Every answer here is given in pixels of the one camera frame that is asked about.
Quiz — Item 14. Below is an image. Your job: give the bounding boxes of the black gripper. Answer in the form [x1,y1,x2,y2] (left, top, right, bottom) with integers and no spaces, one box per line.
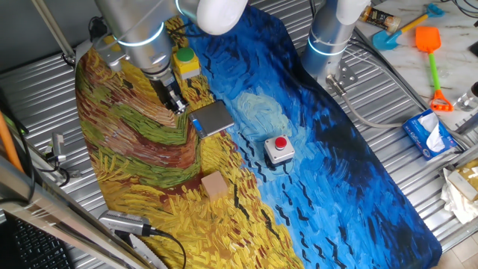
[150,70,190,116]

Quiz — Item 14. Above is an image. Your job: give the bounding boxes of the pale wooden block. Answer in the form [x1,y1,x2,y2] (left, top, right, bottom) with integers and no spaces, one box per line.
[200,170,229,202]

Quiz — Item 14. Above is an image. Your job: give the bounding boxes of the silver digital scale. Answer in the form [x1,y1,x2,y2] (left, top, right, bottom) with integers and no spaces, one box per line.
[187,99,235,140]

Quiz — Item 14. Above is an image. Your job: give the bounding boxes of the green button yellow box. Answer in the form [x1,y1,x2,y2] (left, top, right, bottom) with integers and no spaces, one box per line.
[172,47,202,81]

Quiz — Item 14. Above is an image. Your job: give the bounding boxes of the red button grey box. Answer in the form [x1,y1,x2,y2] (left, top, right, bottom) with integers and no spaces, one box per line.
[263,134,296,167]

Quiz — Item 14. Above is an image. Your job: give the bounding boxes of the black clamp tool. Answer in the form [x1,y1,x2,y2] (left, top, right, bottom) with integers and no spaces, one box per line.
[37,147,82,179]

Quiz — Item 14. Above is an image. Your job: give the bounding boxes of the metal tripod pole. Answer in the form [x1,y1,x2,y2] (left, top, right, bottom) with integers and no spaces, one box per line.
[31,0,78,67]

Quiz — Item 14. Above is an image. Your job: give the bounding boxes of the orange pole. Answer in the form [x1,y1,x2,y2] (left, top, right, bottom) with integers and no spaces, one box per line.
[0,111,24,173]

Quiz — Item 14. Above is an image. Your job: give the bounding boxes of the painted blue yellow mat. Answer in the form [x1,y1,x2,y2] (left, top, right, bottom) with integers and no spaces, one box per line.
[74,3,444,269]

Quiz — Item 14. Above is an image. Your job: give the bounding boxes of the black keyboard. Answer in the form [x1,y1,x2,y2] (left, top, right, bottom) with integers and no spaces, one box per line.
[0,214,74,269]

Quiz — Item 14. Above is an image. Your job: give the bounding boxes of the brown label bottle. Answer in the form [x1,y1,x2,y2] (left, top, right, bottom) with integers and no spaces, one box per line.
[358,5,403,34]

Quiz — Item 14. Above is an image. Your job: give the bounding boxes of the blue tissue box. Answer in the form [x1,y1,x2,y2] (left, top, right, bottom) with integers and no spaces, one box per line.
[402,108,459,161]

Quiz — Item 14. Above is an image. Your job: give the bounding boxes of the grey metal bar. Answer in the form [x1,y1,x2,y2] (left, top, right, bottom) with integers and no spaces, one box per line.
[453,111,478,136]

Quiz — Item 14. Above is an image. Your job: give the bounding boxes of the clear glass bottle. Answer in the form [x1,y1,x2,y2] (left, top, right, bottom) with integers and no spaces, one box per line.
[456,81,478,112]

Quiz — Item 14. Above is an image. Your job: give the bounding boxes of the white crumpled cloth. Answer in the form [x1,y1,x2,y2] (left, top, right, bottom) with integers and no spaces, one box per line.
[440,167,478,225]

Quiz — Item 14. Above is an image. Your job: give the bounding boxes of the tan plastic package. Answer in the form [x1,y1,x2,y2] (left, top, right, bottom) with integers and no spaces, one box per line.
[447,158,478,202]

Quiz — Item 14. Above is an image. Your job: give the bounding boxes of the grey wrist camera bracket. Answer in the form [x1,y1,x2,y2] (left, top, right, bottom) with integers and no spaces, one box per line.
[93,35,130,72]

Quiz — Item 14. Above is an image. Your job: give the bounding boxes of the silver ribbed camera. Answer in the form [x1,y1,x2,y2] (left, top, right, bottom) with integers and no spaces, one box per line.
[98,209,156,237]
[51,132,67,162]

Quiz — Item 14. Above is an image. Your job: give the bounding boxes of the grey toothed camera bracket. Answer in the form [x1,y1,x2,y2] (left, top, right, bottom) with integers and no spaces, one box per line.
[114,230,169,269]

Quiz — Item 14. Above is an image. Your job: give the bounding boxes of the aluminium frame bar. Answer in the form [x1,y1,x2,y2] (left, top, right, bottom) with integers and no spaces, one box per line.
[0,155,150,269]

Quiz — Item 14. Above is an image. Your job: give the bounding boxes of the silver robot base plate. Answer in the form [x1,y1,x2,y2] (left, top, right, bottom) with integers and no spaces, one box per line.
[317,59,359,89]

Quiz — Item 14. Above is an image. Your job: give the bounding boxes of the grey robot hose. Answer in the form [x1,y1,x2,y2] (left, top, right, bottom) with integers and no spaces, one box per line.
[325,73,406,130]

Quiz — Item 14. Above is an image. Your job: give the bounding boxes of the blue toy shovel yellow handle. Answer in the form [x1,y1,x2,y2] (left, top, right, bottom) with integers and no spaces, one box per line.
[372,2,445,52]

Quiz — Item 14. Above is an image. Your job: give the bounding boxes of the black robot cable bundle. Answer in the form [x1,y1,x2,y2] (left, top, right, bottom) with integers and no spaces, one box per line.
[350,28,430,110]

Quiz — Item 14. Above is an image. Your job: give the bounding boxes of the orange toy spade green handle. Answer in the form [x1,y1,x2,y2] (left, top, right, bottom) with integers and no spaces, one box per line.
[415,25,455,113]

